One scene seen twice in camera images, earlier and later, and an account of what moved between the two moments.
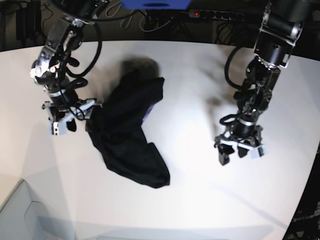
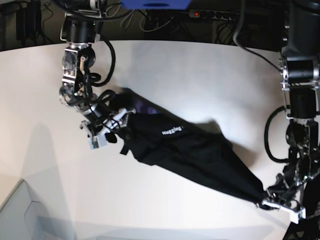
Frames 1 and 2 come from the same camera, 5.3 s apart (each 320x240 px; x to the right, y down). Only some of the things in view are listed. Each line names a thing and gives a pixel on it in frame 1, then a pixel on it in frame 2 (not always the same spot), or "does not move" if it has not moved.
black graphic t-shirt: (118, 136) to (200, 148)
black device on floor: (28, 21) does not move
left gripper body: (79, 110) to (98, 124)
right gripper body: (244, 133) to (283, 195)
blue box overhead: (155, 4) does not move
